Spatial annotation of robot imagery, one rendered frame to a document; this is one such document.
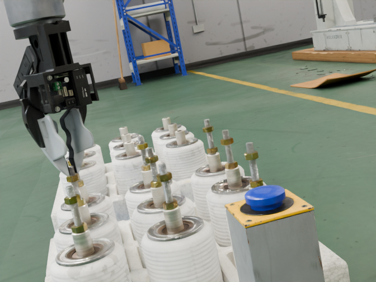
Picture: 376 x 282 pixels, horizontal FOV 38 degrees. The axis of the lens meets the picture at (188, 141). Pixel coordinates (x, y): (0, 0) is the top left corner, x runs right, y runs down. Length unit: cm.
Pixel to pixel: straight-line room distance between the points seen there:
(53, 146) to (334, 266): 41
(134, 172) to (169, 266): 53
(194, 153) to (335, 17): 415
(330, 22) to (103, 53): 301
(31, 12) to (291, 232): 43
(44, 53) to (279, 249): 40
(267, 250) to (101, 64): 651
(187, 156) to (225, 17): 605
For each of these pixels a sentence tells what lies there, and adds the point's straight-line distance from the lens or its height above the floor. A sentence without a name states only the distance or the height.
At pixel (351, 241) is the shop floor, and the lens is 121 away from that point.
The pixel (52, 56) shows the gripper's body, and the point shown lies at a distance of 72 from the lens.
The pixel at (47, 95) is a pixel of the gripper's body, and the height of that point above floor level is 45.
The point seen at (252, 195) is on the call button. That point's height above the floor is 33.
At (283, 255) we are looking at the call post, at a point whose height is 27.
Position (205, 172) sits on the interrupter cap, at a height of 25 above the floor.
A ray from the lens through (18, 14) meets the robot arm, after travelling 74.
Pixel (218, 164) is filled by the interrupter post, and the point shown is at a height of 26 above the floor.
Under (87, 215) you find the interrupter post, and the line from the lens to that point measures 81.
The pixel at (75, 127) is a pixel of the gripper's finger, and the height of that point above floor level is 39.
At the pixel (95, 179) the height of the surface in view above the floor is 22.
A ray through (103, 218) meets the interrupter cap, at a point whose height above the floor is 25.
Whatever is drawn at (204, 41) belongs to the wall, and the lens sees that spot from 712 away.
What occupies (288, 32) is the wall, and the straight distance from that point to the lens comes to 744.
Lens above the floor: 50
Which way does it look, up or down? 11 degrees down
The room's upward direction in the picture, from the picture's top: 11 degrees counter-clockwise
